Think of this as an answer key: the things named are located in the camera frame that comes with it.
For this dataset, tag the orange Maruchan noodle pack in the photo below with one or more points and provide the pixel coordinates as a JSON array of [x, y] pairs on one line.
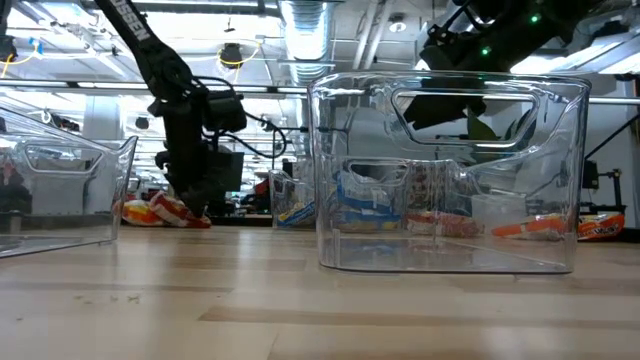
[[137, 214], [167, 210], [600, 227]]

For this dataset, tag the red Maruchan noodle pack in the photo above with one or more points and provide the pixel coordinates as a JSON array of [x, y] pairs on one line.
[[440, 225]]

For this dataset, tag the blue white noodle pack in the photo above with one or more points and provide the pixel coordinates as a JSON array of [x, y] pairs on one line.
[[365, 200]]

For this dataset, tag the orange-red Maruchan noodle pack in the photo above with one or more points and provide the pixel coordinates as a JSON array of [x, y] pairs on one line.
[[530, 227]]

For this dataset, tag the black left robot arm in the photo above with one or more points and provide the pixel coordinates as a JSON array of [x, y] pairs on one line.
[[150, 45]]

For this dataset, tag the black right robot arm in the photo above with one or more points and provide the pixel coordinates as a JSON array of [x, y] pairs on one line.
[[505, 35]]

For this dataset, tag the black computer monitor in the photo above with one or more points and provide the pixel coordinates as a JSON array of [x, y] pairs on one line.
[[232, 172]]

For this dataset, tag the green artificial plant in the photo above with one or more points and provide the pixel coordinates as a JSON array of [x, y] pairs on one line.
[[479, 131]]

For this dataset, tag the clear plastic storage bin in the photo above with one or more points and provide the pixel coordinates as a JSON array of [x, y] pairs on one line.
[[280, 192], [60, 210], [560, 200]]

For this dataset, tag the round white ceiling fixture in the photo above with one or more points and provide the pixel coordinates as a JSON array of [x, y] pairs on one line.
[[397, 26]]

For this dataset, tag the black round ceiling device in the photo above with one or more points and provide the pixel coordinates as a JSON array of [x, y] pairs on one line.
[[231, 54]]

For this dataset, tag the long ceiling light bar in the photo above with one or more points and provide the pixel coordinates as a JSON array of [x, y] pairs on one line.
[[100, 85]]

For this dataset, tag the black boom stand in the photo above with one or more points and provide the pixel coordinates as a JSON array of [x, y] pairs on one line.
[[292, 129]]

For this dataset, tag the black ceiling junction box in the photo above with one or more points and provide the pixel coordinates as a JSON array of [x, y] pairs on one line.
[[7, 49]]

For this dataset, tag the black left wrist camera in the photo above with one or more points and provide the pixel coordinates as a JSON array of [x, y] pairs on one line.
[[225, 112]]

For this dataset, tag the silver ribbed ventilation duct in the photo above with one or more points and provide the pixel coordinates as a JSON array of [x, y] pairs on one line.
[[305, 35]]

